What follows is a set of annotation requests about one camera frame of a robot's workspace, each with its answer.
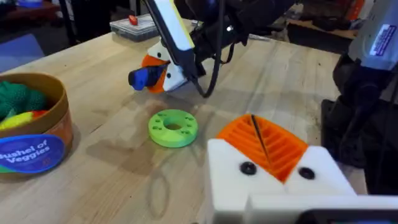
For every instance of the white orange left gripper left finger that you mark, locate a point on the white orange left gripper left finger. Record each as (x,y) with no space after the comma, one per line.
(228,174)

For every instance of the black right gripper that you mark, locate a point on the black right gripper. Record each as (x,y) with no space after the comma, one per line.
(214,40)

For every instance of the white orange left gripper right finger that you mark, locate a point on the white orange left gripper right finger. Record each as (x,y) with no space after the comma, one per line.
(317,174)

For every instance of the blue electric screwdriver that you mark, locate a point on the blue electric screwdriver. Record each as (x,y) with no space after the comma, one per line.
(144,77)

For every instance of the upright flat wrist plate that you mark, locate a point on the upright flat wrist plate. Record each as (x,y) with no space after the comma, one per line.
(174,28)

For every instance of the clear plastic parts box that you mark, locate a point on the clear plastic parts box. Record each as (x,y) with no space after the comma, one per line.
(135,29)

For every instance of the green disc with holes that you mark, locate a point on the green disc with holes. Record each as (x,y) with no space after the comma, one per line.
(173,127)

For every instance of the brown tub of toy vegetables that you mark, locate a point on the brown tub of toy vegetables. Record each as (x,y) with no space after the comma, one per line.
(31,124)

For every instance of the blue chair seat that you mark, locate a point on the blue chair seat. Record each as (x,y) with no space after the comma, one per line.
(18,51)

